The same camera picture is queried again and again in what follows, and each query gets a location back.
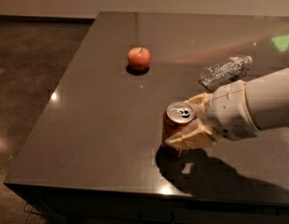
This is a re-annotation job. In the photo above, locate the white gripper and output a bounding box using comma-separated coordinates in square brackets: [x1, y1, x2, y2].
[165, 80, 260, 150]

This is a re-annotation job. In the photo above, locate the red coke can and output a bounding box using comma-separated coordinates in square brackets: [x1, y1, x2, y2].
[160, 102, 196, 158]

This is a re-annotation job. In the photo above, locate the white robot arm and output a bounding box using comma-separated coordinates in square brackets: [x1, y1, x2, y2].
[164, 68, 289, 150]

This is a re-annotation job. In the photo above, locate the clear plastic water bottle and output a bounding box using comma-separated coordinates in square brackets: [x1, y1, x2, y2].
[199, 55, 253, 88]

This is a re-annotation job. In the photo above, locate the red apple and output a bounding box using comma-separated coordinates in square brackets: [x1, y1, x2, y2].
[127, 47, 152, 71]

